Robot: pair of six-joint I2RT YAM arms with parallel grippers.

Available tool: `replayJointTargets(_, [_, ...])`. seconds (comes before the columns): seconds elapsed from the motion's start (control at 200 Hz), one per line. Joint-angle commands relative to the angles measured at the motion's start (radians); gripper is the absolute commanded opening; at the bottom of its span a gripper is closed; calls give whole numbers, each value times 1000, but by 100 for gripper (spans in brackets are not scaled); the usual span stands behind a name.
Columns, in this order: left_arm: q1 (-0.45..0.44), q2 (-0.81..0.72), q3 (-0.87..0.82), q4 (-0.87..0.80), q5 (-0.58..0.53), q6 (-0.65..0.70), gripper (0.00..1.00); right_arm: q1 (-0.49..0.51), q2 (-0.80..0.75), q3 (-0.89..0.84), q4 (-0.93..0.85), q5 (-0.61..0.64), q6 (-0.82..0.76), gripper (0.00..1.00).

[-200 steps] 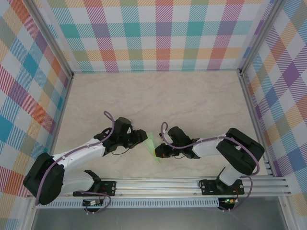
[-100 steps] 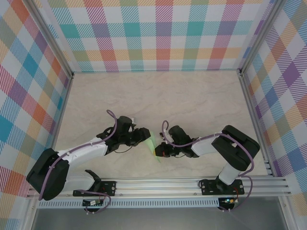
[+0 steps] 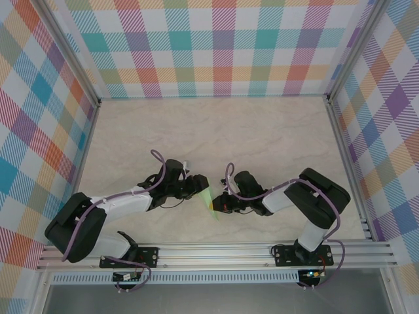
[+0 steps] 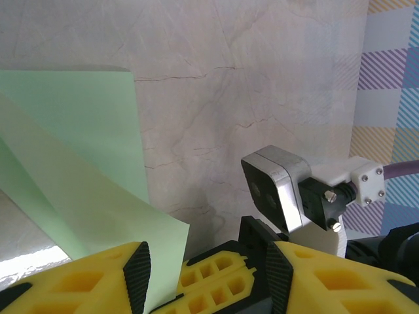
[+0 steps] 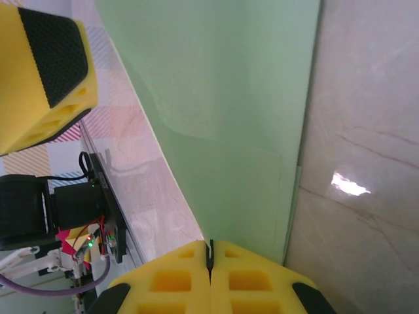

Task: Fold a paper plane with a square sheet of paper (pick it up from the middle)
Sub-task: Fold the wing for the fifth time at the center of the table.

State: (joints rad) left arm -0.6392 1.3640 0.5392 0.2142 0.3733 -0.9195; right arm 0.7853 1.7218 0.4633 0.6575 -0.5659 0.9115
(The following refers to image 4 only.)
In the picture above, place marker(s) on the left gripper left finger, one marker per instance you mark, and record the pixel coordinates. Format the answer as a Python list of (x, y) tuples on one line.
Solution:
[(98, 288)]

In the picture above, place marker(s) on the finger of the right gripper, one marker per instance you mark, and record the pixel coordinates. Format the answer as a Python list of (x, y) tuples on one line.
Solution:
[(212, 269), (216, 297)]

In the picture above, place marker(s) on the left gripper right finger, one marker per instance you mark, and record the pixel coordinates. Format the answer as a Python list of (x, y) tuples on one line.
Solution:
[(327, 288)]

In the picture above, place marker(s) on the light green paper sheet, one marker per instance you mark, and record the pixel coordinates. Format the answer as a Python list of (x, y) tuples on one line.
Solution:
[(82, 131)]

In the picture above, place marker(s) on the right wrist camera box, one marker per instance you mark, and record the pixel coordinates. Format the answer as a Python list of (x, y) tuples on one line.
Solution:
[(278, 176)]

